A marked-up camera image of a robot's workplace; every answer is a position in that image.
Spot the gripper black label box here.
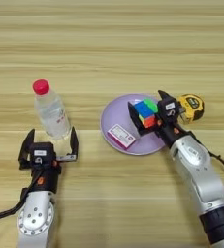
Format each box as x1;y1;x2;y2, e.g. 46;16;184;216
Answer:
157;98;182;126
29;141;56;167

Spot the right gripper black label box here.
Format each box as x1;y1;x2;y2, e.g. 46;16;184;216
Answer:
157;98;182;126

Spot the multicolour puzzle cube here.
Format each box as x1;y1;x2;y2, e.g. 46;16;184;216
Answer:
133;97;159;129

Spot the clear bottle with red cap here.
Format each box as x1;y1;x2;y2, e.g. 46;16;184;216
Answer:
32;78;72;140

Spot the yellow black tape measure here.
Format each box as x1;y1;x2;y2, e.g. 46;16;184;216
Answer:
176;93;206;125

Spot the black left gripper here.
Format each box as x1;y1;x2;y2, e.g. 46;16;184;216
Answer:
17;126;80;194

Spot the purple round plate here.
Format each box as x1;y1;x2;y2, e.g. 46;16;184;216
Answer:
99;93;170;157

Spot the small red white box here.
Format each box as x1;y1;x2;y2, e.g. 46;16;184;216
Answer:
107;124;137;150

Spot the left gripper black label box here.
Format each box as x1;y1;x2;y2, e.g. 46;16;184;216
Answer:
29;141;56;167

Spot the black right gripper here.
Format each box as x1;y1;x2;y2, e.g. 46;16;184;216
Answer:
127;89;191;149

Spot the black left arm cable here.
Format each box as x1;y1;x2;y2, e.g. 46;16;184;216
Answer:
0;175;45;226

